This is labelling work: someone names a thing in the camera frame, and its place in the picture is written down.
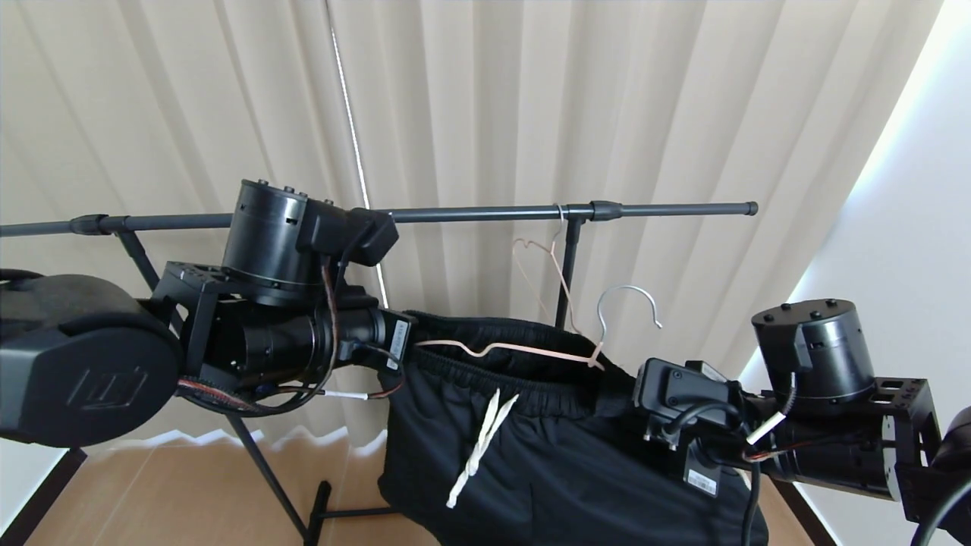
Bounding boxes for black shorts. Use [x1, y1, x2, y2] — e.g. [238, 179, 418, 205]
[377, 309, 768, 546]

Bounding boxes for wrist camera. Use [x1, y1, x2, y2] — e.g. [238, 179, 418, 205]
[297, 206, 400, 268]
[633, 358, 748, 450]

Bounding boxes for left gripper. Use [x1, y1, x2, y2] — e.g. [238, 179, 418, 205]
[334, 307, 416, 374]

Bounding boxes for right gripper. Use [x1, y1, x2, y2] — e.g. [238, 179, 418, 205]
[681, 436, 767, 499]

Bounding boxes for black clothes rack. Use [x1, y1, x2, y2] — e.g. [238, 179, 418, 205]
[0, 200, 759, 546]

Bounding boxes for pink clothes hanger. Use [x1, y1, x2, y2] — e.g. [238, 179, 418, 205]
[512, 205, 583, 336]
[416, 285, 662, 372]

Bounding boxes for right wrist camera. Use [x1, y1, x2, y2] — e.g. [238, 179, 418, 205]
[633, 358, 748, 450]

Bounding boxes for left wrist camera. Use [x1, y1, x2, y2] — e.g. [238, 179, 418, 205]
[297, 206, 400, 268]

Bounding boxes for beige curtain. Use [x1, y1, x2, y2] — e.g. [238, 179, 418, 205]
[0, 0, 945, 456]

